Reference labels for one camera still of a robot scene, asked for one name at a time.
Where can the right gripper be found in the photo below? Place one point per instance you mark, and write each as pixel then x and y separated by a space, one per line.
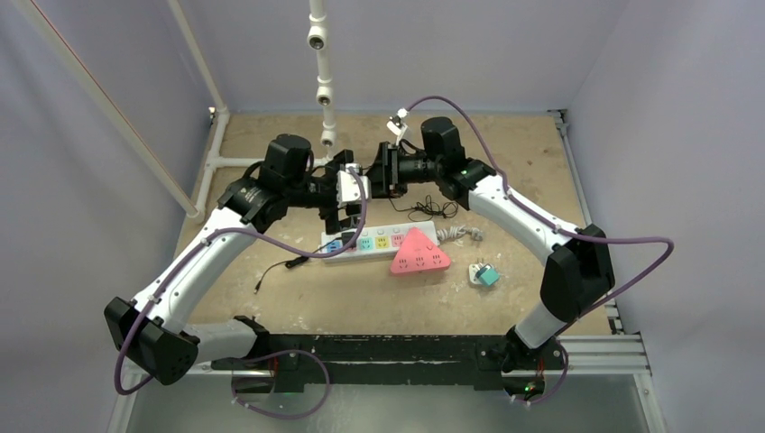
pixel 390 170

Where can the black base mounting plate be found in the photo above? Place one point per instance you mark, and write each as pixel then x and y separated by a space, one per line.
pixel 485 363

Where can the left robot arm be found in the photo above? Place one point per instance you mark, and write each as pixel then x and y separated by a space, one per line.
pixel 152 328

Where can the white multicolour power strip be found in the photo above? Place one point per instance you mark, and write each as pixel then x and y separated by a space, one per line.
pixel 383 241

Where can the pink triangular power socket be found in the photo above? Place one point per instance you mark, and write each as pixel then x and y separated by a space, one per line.
pixel 418 253

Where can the black power adapter with switch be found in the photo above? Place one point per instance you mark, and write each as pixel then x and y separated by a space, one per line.
pixel 328 247

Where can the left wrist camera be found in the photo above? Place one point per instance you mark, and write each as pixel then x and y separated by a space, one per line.
pixel 352 188

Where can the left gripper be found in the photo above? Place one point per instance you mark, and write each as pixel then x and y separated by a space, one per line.
pixel 333 221

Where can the teal white plug adapter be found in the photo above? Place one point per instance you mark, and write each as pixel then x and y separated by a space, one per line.
pixel 482 274

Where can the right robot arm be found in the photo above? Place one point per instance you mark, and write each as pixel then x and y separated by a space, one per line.
pixel 577 264

